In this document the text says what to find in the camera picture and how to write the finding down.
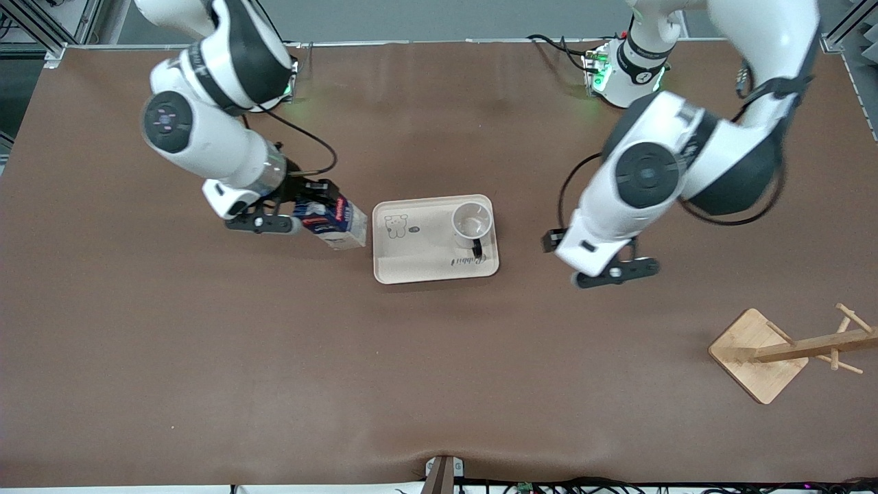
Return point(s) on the wooden mug tree stand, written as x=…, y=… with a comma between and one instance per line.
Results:
x=754, y=357

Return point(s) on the post with metal bracket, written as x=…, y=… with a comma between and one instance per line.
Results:
x=442, y=477

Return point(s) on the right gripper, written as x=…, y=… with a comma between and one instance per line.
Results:
x=299, y=188

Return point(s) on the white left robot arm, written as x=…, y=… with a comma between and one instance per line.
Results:
x=658, y=171

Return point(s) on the aluminium frame corner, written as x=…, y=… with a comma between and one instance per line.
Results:
x=844, y=34

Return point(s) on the cream tray with rabbit print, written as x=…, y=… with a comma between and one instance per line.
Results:
x=425, y=254

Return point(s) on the blue milk carton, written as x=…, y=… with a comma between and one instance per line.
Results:
x=339, y=230

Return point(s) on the aluminium frame strut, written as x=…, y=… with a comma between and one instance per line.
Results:
x=41, y=27

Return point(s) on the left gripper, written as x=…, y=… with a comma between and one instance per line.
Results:
x=551, y=241

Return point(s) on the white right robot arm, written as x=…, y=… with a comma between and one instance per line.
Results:
x=206, y=137

